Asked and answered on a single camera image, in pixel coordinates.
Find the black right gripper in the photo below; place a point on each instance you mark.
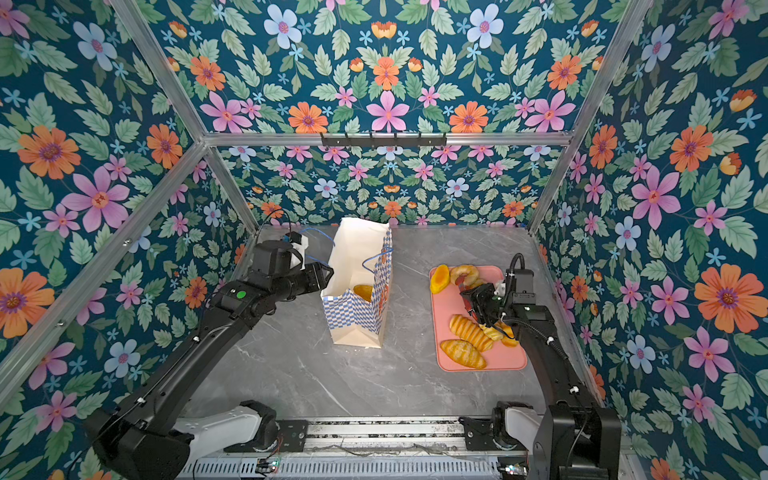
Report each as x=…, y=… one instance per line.
x=478, y=298

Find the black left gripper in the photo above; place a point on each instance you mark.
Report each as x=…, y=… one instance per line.
x=318, y=276

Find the glazed ring donut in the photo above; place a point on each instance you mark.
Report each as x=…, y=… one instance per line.
x=464, y=276

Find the blue checkered paper bag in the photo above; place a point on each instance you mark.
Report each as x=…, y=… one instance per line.
x=356, y=299

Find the orange yellow bun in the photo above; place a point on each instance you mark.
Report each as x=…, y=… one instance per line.
x=440, y=279

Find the round yellow bun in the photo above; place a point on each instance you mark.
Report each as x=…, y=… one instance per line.
x=364, y=291

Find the red metal kitchen tongs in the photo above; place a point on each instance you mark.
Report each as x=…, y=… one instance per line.
x=470, y=304

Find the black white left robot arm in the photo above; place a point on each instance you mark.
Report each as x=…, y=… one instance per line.
x=145, y=436

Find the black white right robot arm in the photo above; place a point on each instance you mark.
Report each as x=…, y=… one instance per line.
x=576, y=437

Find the striped long bread middle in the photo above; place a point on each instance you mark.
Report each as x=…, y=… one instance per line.
x=492, y=333

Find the striped long bread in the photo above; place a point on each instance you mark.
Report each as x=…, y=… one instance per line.
x=465, y=329
x=492, y=333

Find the striped long bread left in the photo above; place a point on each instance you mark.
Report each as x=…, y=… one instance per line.
x=465, y=329

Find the golden croissant bread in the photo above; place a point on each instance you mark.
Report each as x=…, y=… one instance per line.
x=463, y=354

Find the pink plastic tray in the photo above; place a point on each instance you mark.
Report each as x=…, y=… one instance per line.
x=499, y=357

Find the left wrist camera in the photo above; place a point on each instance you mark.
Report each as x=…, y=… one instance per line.
x=299, y=243

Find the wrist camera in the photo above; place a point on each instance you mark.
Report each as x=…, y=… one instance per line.
x=299, y=243
x=521, y=287

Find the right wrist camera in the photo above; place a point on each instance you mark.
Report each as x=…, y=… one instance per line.
x=521, y=287

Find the black wall hook rail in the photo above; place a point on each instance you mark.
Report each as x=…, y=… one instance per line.
x=370, y=140

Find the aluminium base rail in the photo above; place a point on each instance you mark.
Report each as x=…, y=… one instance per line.
x=421, y=447

